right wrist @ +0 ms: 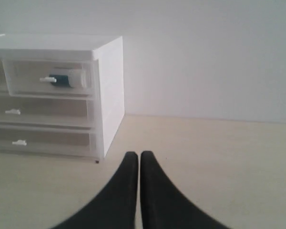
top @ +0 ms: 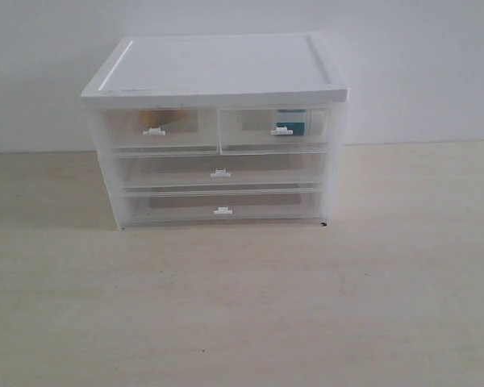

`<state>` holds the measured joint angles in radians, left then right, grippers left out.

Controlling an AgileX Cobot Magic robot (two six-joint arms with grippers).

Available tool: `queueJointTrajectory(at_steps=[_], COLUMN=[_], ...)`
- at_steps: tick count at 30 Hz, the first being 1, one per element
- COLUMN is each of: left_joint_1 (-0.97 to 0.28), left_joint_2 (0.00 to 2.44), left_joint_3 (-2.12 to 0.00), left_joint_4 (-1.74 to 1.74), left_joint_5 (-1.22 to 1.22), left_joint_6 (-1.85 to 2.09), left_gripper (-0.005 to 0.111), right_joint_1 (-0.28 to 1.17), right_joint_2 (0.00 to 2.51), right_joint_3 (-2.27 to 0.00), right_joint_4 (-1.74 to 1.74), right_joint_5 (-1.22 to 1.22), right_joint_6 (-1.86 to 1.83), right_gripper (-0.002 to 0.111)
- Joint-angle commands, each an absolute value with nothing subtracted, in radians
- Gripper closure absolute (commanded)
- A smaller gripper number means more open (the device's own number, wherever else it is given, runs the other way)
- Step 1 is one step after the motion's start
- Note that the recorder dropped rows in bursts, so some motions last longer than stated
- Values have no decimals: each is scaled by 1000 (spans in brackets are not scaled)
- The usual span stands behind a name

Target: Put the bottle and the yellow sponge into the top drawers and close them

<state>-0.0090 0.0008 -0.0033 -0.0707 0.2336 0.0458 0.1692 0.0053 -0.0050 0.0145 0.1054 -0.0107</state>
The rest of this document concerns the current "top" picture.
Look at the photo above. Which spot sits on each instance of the clear bottom wide drawer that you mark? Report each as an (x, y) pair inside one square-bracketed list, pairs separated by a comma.
[(235, 205)]

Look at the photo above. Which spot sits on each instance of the clear wide drawer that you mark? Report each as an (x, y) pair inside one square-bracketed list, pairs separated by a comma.
[(235, 205), (153, 171)]

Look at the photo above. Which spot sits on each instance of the white plastic drawer cabinet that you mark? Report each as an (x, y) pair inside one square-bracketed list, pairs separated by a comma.
[(217, 72)]

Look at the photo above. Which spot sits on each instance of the teal bottle white cap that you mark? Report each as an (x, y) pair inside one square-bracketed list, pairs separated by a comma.
[(291, 122)]

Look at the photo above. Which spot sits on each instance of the clear middle wide drawer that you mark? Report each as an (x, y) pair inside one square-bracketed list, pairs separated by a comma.
[(153, 171)]

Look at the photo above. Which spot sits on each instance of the yellow cheese wedge sponge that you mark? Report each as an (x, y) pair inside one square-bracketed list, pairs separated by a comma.
[(158, 118)]

